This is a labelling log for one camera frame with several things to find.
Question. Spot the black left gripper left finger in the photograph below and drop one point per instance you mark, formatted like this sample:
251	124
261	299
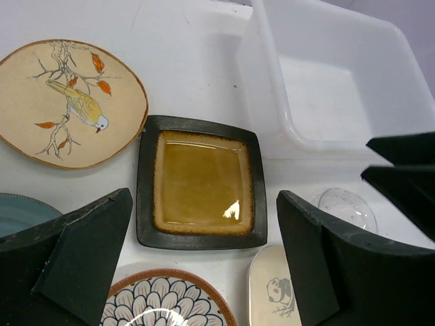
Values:
60	272

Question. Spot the beige bird painted plate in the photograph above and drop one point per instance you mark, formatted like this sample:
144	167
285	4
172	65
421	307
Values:
69	104

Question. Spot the white plastic bin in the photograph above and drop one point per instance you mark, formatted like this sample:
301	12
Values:
320	81

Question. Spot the flower pattern round plate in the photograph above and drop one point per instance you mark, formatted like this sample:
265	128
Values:
165	297

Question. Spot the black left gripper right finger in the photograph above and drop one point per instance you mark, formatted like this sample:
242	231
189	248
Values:
344	275

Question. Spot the cream panda dish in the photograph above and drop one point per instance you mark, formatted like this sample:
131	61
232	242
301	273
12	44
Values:
270	290

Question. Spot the square brown glazed plate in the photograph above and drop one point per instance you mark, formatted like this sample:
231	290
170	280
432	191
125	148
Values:
200	186

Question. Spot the blue round plate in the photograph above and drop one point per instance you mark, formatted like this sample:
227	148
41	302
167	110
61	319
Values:
20	213

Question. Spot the clear glass plate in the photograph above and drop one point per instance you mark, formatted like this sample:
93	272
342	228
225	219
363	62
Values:
349	207

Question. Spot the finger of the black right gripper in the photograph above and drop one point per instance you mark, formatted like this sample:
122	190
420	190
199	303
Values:
410	189
411	149

